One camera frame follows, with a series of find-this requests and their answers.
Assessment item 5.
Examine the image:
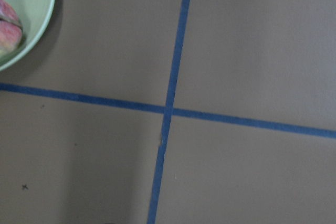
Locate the light green plate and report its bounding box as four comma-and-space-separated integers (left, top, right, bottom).
1, 0, 55, 70

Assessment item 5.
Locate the red yellow pomegranate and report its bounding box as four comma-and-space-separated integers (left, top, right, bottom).
1, 0, 23, 55

